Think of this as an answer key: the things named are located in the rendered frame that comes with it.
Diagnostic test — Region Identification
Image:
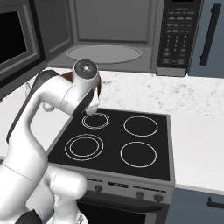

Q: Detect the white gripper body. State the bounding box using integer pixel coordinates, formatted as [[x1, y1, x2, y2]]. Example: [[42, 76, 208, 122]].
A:
[[86, 102, 101, 116]]

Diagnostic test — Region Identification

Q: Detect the dark red bowl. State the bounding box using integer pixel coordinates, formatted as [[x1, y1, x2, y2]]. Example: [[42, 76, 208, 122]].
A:
[[59, 71, 102, 98]]

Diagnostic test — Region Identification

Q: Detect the grey microwave turntable plate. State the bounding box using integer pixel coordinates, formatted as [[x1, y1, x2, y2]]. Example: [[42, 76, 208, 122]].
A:
[[65, 44, 144, 66]]

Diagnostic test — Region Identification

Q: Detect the grey microwave oven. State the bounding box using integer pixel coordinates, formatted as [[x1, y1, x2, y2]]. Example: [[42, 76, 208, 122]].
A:
[[32, 0, 204, 78]]

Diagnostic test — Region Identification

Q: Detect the black microwave door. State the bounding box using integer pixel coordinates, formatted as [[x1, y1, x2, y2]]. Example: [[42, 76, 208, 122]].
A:
[[0, 0, 48, 101]]

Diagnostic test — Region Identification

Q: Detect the blue-grey cupboard door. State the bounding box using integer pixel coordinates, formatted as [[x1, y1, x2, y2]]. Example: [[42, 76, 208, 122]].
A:
[[187, 0, 224, 79]]

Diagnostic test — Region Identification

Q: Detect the black hob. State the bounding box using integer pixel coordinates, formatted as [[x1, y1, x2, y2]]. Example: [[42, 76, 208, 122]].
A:
[[46, 107, 177, 186]]

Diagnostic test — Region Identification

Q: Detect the blue-grey drawer front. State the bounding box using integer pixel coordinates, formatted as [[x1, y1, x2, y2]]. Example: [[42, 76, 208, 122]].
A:
[[165, 186, 224, 224]]

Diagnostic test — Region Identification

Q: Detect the dark oven door handle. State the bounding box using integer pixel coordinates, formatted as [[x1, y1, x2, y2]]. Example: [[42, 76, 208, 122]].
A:
[[83, 190, 165, 214]]

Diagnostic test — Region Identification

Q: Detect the black cupboard door handle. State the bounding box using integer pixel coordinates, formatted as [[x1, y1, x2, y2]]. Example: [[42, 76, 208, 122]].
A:
[[199, 2, 223, 67]]

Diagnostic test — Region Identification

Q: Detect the black drawer handle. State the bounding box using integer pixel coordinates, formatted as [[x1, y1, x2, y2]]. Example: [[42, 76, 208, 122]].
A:
[[206, 196, 224, 210]]

